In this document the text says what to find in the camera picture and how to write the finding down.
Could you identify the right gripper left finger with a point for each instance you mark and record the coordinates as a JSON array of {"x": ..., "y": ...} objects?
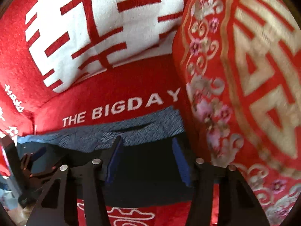
[{"x": 57, "y": 204}]

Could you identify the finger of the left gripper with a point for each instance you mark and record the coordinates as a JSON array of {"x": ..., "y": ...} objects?
[{"x": 29, "y": 158}]

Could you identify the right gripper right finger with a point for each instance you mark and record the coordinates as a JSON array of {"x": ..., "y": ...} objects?
[{"x": 237, "y": 204}]

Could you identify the black pants with blue waistband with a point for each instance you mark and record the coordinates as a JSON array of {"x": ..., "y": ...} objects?
[{"x": 147, "y": 174}]

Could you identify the red gold embroidered pillow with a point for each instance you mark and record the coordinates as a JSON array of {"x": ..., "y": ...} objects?
[{"x": 240, "y": 63}]

